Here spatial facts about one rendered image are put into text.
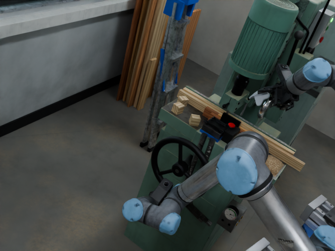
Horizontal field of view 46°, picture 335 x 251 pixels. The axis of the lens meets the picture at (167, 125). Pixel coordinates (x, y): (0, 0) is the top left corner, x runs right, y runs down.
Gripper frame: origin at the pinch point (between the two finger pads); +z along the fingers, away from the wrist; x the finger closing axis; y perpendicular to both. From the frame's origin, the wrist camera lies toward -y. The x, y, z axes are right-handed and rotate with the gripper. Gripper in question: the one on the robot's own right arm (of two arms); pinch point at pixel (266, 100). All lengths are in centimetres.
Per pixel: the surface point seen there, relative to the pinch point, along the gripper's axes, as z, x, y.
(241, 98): 17.1, -3.0, -6.9
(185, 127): 30.5, -23.5, 6.3
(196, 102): 35.4, -17.5, -8.7
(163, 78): 107, -19, -53
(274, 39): -11.9, -3.1, -20.6
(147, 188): 70, -30, 29
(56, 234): 103, -71, 55
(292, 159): 16.7, 22.2, 17.4
